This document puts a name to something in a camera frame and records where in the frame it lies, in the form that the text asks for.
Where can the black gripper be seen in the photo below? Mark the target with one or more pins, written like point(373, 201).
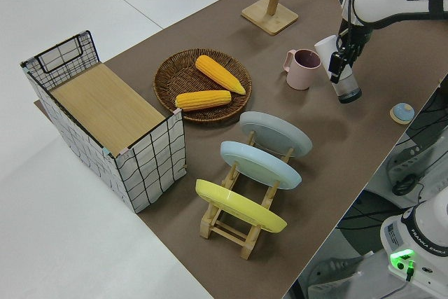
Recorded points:
point(354, 42)

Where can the white cup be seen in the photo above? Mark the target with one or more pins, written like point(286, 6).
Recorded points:
point(323, 47)

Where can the pink mug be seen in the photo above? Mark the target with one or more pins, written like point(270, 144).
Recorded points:
point(299, 75)

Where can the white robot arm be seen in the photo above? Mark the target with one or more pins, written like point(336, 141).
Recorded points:
point(385, 1)

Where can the brown table mat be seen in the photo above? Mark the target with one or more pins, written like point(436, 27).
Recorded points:
point(315, 131)

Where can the blue round timer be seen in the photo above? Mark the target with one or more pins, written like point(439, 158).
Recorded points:
point(402, 113)

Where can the grey plate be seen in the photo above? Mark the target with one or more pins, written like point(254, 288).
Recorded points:
point(276, 134)

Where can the white power strip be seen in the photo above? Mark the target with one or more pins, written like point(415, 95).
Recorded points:
point(409, 169)

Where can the yellow corn cob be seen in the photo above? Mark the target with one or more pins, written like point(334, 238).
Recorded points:
point(203, 100)
point(220, 74)

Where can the light blue plate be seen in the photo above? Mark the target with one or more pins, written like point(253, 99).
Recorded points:
point(259, 164)

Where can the round wicker basket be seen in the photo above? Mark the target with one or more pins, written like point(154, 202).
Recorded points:
point(168, 82)

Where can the yellow plate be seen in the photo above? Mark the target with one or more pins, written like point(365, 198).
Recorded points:
point(241, 208)

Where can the wooden plate rack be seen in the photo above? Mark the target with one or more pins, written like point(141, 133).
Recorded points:
point(249, 244)

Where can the grey shoe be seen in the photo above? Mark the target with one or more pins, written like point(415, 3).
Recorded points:
point(336, 274)

